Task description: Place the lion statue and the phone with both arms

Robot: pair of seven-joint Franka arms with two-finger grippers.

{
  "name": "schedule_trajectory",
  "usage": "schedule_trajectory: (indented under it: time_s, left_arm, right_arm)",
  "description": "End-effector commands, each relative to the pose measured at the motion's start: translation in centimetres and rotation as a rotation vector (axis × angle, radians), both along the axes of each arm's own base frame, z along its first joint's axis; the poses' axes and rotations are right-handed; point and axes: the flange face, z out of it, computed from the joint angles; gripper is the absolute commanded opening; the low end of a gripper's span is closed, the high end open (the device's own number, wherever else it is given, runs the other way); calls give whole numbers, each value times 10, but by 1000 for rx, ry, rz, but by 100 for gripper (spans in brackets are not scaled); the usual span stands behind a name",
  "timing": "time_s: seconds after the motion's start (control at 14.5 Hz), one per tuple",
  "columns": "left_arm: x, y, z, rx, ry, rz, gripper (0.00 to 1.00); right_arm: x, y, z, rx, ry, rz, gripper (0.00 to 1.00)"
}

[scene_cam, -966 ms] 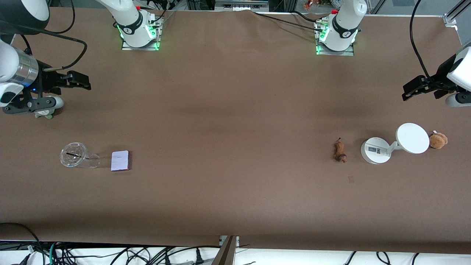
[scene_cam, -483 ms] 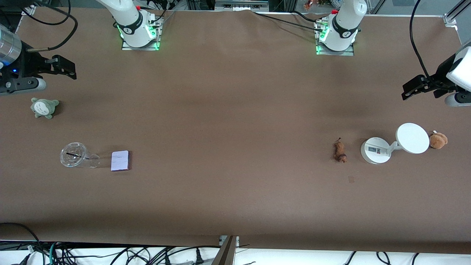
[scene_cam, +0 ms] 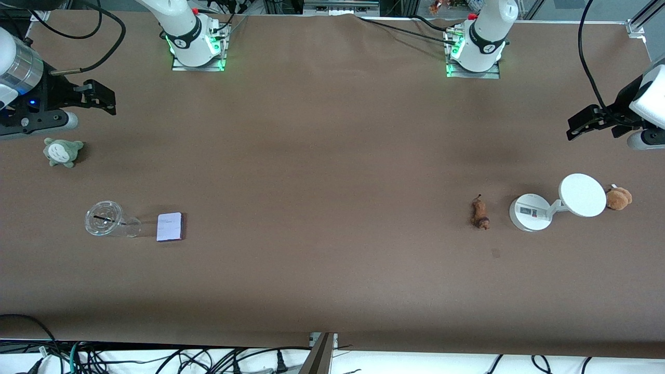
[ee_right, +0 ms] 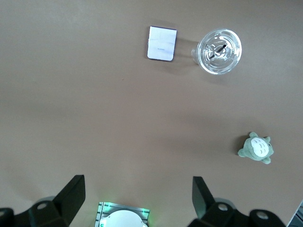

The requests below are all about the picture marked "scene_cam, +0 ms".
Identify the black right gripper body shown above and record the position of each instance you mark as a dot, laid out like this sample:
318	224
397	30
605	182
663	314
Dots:
55	91

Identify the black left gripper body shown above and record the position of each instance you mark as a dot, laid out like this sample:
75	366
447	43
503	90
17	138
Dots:
619	109

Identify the brown lion statue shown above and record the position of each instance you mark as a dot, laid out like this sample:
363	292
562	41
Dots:
479	212

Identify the lavender phone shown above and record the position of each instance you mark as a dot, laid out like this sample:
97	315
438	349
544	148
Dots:
170	227

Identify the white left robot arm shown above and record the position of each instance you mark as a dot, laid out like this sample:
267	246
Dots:
483	36

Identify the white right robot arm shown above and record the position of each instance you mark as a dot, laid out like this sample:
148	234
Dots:
182	31

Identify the grey-green plush toy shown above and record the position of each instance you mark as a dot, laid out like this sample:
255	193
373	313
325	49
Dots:
61	152

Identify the white round desk lamp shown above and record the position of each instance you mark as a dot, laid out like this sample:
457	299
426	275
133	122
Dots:
582	195

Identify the brown plush toy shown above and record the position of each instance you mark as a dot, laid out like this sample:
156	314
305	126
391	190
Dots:
619	198

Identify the clear plastic cup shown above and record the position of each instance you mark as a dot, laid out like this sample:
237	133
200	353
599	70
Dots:
104	218

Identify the orange background toy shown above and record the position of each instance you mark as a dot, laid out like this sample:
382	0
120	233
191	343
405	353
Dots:
436	7

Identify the brown paper table cover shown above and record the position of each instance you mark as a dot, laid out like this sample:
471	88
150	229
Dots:
260	285

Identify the black power plug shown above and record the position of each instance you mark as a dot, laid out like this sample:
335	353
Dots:
281	363

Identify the aluminium frame corner bracket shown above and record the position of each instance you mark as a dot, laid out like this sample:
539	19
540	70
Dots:
636	26

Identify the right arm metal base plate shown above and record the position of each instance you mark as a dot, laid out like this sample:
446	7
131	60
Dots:
200	67

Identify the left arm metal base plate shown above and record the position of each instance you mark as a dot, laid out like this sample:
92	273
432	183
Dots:
473	75

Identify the silver metal rail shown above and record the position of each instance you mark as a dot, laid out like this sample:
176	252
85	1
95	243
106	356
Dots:
340	8

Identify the aluminium frame post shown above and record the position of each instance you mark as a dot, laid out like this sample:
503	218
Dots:
322	358

